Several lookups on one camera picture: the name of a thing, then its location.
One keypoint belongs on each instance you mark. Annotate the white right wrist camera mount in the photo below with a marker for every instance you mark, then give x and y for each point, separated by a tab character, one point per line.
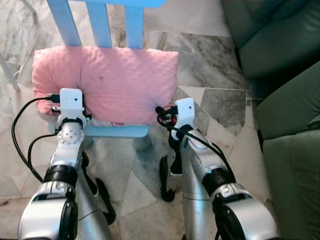
185	110

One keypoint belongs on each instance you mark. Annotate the silver robot leg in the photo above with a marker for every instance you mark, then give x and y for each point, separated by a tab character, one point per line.
195	200
92	215

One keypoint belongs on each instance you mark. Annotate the light blue wooden chair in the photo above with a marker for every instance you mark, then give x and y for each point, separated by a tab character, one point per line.
100	25

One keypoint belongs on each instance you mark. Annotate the silver left robot leg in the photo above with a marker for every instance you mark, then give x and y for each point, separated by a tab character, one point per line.
92	215

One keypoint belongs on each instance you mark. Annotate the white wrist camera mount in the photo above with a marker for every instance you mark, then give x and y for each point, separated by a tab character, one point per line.
185	110
71	102

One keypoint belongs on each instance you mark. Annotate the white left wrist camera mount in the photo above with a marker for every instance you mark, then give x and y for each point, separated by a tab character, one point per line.
71	102

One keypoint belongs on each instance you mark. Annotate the pink dimpled pillow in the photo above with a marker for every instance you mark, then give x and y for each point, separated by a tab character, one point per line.
120	80

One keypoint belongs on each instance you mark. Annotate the silver right robot leg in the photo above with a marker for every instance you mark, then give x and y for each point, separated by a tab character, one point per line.
195	200

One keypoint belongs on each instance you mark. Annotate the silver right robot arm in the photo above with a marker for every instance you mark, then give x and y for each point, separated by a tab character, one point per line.
240	210

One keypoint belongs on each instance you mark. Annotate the dark green sofa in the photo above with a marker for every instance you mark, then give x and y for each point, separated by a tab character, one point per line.
285	50

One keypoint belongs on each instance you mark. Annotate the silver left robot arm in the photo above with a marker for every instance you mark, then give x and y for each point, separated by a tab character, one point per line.
67	150

